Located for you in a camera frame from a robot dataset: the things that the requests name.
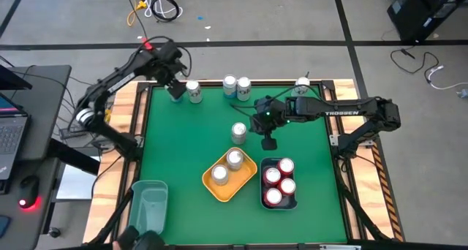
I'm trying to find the red Fanta soda can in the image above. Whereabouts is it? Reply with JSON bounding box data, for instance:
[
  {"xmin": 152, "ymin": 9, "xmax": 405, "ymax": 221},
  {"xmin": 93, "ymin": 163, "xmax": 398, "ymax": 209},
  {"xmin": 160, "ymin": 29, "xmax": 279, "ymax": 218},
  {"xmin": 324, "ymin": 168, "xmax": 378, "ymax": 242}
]
[
  {"xmin": 263, "ymin": 167, "xmax": 282, "ymax": 187},
  {"xmin": 264, "ymin": 187, "xmax": 284, "ymax": 207},
  {"xmin": 279, "ymin": 177, "xmax": 297, "ymax": 196},
  {"xmin": 276, "ymin": 157, "xmax": 295, "ymax": 176}
]

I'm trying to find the grey laptop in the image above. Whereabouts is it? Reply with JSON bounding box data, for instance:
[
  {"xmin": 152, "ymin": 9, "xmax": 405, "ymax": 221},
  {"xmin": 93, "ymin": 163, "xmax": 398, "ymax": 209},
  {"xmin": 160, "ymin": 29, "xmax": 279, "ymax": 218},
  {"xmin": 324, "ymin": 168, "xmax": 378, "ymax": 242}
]
[{"xmin": 0, "ymin": 91, "xmax": 31, "ymax": 181}]

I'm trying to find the blue flat object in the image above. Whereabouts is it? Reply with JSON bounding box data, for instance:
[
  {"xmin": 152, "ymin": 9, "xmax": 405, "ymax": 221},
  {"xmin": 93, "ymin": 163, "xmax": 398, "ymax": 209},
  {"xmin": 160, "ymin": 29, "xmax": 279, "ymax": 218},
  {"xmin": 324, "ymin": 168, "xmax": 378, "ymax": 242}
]
[{"xmin": 0, "ymin": 214, "xmax": 12, "ymax": 240}]

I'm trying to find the long black cable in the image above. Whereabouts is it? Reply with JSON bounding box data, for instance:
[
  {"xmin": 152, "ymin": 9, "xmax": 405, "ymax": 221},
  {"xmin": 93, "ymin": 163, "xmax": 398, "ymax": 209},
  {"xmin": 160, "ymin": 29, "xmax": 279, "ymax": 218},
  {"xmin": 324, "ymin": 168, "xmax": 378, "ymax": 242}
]
[{"xmin": 122, "ymin": 0, "xmax": 157, "ymax": 81}]

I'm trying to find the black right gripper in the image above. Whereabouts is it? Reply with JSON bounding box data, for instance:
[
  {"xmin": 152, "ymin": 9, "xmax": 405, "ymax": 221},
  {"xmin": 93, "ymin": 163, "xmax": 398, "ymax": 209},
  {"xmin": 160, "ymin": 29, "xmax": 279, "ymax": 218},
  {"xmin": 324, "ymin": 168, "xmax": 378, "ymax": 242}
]
[{"xmin": 249, "ymin": 96, "xmax": 287, "ymax": 151}]

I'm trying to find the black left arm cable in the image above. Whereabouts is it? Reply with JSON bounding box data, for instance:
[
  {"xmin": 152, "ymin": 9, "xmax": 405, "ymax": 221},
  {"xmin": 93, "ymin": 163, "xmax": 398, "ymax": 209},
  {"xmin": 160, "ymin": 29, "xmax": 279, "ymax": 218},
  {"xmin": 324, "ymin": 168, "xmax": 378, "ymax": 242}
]
[{"xmin": 135, "ymin": 35, "xmax": 193, "ymax": 79}]

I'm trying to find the black monitor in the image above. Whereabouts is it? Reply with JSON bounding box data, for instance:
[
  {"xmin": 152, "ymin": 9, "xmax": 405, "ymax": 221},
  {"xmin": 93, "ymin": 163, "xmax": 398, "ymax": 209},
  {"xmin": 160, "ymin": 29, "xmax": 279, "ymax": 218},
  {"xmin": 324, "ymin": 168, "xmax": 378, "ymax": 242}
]
[{"xmin": 0, "ymin": 64, "xmax": 34, "ymax": 91}]

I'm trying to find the yellow plastic bin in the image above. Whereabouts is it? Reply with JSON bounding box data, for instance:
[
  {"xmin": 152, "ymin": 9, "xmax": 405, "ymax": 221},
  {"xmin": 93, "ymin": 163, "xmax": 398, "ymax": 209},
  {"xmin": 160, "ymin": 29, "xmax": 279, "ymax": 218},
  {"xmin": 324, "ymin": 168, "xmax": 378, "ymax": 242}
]
[{"xmin": 201, "ymin": 146, "xmax": 259, "ymax": 203}]

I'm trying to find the white cable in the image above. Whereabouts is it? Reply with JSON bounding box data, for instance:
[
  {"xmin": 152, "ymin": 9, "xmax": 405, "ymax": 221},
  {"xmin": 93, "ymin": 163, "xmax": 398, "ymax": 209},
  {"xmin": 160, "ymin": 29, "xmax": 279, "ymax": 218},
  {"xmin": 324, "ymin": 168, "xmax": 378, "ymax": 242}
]
[
  {"xmin": 143, "ymin": 0, "xmax": 184, "ymax": 19},
  {"xmin": 425, "ymin": 64, "xmax": 468, "ymax": 91}
]

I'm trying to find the dark grey desk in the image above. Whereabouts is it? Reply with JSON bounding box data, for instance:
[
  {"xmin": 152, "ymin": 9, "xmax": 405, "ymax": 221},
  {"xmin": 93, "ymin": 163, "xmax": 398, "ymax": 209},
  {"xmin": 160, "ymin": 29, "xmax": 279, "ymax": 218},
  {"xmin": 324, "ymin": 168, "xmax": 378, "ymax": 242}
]
[{"xmin": 0, "ymin": 64, "xmax": 73, "ymax": 250}]

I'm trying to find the black power adapter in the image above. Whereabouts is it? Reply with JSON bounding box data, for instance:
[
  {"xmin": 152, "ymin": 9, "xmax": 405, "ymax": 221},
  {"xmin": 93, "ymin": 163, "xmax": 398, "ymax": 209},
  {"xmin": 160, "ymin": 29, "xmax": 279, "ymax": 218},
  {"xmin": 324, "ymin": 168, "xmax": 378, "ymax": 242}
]
[{"xmin": 58, "ymin": 125, "xmax": 88, "ymax": 140}]

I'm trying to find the black equipment case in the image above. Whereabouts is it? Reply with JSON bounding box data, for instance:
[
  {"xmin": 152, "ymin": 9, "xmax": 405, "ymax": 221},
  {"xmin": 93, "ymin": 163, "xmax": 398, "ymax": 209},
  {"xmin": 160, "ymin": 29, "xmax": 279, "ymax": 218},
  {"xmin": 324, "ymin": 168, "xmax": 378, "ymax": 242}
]
[{"xmin": 380, "ymin": 0, "xmax": 468, "ymax": 42}]

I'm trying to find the black computer mouse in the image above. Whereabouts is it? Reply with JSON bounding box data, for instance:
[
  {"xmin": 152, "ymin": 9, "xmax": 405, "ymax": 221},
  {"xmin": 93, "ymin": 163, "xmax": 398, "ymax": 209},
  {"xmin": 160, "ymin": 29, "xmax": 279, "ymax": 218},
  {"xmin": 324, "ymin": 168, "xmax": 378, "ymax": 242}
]
[{"xmin": 16, "ymin": 175, "xmax": 42, "ymax": 211}]

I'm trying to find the light teal plastic bin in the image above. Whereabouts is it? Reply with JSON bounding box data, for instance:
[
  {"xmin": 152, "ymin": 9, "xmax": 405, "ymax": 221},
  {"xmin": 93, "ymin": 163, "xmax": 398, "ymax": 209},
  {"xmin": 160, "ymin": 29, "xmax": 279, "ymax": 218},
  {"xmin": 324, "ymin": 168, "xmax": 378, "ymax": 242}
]
[{"xmin": 124, "ymin": 179, "xmax": 169, "ymax": 240}]

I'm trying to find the black coiled cable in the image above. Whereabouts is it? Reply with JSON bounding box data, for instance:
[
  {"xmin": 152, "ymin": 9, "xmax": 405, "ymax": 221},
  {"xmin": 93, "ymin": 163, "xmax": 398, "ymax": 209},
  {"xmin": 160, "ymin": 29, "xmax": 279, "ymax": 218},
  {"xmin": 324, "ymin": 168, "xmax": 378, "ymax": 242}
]
[{"xmin": 149, "ymin": 0, "xmax": 181, "ymax": 23}]

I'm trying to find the dark blue plastic bin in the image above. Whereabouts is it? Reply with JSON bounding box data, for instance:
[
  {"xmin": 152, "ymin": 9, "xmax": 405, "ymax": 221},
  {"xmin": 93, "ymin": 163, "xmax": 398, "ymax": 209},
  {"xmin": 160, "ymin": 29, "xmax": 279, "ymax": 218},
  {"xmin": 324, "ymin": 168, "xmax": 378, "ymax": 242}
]
[{"xmin": 260, "ymin": 156, "xmax": 298, "ymax": 211}]

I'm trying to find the black yellow hazard tape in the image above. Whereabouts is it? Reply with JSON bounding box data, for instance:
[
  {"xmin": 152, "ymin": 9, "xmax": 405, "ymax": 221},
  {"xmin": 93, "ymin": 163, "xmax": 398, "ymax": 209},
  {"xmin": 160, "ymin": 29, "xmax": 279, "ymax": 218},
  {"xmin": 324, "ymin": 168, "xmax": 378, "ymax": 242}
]
[{"xmin": 369, "ymin": 143, "xmax": 405, "ymax": 243}]

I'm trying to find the green table mat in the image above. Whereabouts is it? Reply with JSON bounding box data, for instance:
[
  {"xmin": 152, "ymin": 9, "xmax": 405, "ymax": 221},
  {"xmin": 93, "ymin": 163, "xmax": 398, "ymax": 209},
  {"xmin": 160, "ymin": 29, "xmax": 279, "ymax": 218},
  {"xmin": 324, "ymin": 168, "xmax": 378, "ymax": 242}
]
[{"xmin": 129, "ymin": 85, "xmax": 348, "ymax": 246}]

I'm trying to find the black floor cable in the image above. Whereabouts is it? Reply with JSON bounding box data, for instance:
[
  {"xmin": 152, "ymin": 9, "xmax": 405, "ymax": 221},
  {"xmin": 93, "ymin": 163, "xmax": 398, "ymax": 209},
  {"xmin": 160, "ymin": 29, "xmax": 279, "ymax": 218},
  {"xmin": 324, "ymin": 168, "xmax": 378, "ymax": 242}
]
[{"xmin": 389, "ymin": 47, "xmax": 439, "ymax": 75}]

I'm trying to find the silver Diet Coke can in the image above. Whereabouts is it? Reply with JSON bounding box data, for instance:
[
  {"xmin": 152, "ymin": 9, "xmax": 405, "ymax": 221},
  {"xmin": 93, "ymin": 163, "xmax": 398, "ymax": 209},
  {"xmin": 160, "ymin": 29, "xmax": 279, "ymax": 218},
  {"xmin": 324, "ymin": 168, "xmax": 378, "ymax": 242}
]
[
  {"xmin": 235, "ymin": 76, "xmax": 253, "ymax": 102},
  {"xmin": 185, "ymin": 79, "xmax": 203, "ymax": 105},
  {"xmin": 230, "ymin": 121, "xmax": 248, "ymax": 145},
  {"xmin": 294, "ymin": 76, "xmax": 312, "ymax": 96}
]

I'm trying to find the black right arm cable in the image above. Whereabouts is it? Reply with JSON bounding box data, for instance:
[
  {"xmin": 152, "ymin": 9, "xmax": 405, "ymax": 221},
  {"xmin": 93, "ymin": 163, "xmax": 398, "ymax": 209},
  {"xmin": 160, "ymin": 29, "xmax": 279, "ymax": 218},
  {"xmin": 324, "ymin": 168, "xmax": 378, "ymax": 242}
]
[{"xmin": 229, "ymin": 83, "xmax": 332, "ymax": 119}]

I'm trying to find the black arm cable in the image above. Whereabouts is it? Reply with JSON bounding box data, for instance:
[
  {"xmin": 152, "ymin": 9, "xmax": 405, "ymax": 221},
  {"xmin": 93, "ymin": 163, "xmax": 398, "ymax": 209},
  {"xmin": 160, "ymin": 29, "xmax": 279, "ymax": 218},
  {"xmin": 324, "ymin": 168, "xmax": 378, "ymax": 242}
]
[
  {"xmin": 135, "ymin": 35, "xmax": 193, "ymax": 79},
  {"xmin": 229, "ymin": 83, "xmax": 332, "ymax": 119}
]

